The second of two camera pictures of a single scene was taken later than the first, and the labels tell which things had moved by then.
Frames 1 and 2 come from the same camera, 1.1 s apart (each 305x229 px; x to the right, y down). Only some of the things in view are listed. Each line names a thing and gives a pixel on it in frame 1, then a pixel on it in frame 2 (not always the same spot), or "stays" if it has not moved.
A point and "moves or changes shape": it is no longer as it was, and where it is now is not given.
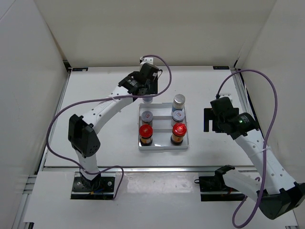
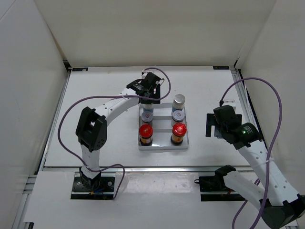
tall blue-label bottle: (147, 100) moves or changes shape
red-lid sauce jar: (178, 131) stays
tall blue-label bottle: (178, 103) stays
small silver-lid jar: (147, 117) stays
